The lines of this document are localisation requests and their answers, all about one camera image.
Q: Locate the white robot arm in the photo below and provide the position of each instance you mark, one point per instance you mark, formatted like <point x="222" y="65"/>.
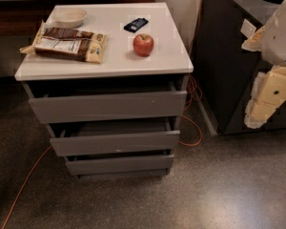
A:
<point x="269" y="89"/>

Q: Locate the white bowl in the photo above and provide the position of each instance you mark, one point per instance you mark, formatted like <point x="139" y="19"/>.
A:
<point x="69" y="18"/>

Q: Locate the grey drawer cabinet white top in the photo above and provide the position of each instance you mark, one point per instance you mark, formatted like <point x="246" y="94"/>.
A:
<point x="122" y="71"/>

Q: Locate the red apple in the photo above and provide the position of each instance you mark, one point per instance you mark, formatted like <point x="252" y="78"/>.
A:
<point x="143" y="44"/>

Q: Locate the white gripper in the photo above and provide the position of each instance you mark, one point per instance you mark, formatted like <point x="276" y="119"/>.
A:
<point x="280" y="38"/>

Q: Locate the dark grey trash bin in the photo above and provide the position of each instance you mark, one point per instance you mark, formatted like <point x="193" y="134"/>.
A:
<point x="225" y="72"/>

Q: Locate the brown chip bag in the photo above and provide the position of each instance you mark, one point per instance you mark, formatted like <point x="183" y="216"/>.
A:
<point x="68" y="44"/>

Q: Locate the grey middle drawer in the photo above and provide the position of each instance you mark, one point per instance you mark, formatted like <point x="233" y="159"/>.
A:
<point x="115" y="137"/>

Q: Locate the grey drawer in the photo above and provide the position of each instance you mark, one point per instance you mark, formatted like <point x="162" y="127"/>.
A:
<point x="115" y="137"/>
<point x="119" y="163"/>
<point x="99" y="107"/>

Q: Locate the grey bottom drawer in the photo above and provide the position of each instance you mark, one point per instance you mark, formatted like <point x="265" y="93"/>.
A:
<point x="119" y="163"/>

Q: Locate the grey top drawer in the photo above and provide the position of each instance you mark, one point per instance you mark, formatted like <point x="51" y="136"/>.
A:
<point x="99" y="107"/>

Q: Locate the blue snack packet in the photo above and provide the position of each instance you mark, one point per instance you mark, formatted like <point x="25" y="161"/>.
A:
<point x="136" y="25"/>

